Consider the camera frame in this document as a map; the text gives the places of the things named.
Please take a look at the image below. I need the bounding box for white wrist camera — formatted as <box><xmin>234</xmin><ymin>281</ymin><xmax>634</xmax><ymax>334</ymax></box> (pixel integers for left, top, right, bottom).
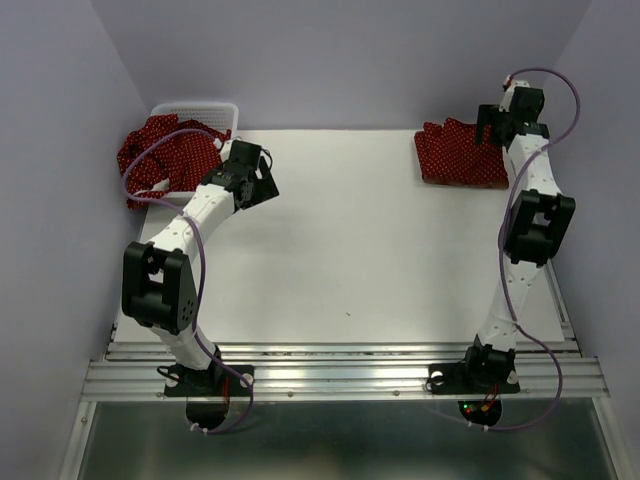
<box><xmin>214</xmin><ymin>138</ymin><xmax>231</xmax><ymax>151</ymax></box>
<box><xmin>499</xmin><ymin>75</ymin><xmax>530</xmax><ymax>112</ymax></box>

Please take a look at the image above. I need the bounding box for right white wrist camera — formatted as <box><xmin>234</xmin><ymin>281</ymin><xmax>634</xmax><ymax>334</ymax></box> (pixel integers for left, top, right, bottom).
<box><xmin>499</xmin><ymin>75</ymin><xmax>530</xmax><ymax>112</ymax></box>

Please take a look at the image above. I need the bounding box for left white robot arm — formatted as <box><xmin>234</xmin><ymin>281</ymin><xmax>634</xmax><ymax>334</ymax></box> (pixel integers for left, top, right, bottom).
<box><xmin>122</xmin><ymin>140</ymin><xmax>279</xmax><ymax>397</ymax></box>

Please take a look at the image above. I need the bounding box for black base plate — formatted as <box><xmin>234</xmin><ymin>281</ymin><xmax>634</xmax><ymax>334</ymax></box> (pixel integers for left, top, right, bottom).
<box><xmin>156</xmin><ymin>363</ymin><xmax>249</xmax><ymax>398</ymax></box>
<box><xmin>425</xmin><ymin>362</ymin><xmax>520</xmax><ymax>395</ymax></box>

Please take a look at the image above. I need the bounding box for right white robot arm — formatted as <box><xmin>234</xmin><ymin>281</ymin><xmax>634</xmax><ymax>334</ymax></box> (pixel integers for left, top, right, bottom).
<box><xmin>460</xmin><ymin>81</ymin><xmax>576</xmax><ymax>394</ymax></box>

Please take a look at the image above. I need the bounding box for red polka dot skirt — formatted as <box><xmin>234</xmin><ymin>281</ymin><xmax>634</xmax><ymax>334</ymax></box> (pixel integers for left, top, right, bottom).
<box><xmin>117</xmin><ymin>114</ymin><xmax>232</xmax><ymax>199</ymax></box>
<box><xmin>414</xmin><ymin>118</ymin><xmax>508</xmax><ymax>181</ymax></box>

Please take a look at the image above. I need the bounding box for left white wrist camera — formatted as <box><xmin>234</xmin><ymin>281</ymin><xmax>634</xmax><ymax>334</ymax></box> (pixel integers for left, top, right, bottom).
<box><xmin>214</xmin><ymin>138</ymin><xmax>231</xmax><ymax>151</ymax></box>

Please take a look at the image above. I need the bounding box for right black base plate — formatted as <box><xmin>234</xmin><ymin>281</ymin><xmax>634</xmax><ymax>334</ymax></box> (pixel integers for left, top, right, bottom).
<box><xmin>425</xmin><ymin>362</ymin><xmax>520</xmax><ymax>395</ymax></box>

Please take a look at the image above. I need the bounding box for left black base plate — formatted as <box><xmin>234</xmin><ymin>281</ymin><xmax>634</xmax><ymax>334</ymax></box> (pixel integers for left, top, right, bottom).
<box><xmin>156</xmin><ymin>363</ymin><xmax>249</xmax><ymax>398</ymax></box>

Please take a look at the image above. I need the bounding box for white plastic basket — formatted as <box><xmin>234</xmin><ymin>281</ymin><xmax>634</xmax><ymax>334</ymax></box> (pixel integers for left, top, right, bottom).
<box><xmin>149</xmin><ymin>101</ymin><xmax>238</xmax><ymax>203</ymax></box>

